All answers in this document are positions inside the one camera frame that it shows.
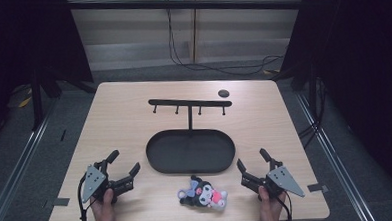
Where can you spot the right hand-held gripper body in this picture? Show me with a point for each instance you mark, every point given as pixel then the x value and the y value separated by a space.
pixel 280 182

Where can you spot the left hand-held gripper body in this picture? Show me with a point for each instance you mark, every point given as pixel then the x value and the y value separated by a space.
pixel 94 181

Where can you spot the black and pink plush toy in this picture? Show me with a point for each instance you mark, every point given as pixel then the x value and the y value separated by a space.
pixel 204 194

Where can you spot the black hook rack with tray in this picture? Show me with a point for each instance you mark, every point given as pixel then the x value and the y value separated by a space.
pixel 191 154

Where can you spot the person's right hand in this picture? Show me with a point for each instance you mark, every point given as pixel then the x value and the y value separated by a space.
pixel 270 204

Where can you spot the person's left hand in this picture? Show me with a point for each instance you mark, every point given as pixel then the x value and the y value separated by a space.
pixel 103 208

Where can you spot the grey tape piece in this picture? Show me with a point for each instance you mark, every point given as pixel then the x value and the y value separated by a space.
pixel 62 201
pixel 317 187

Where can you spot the black round disc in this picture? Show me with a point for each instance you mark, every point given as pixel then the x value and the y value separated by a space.
pixel 223 93

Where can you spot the black metal stand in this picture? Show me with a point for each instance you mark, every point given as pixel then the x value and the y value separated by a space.
pixel 36 100
pixel 313 95

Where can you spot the yellow flat piece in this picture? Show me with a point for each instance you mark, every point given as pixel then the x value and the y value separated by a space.
pixel 24 102

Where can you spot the black curtain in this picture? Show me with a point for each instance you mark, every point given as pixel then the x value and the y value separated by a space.
pixel 365 66
pixel 21 41

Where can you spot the black horizontal bar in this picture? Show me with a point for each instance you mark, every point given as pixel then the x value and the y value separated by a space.
pixel 179 4

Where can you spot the metal floor rail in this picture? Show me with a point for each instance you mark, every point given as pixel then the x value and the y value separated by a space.
pixel 336 164
pixel 16 171

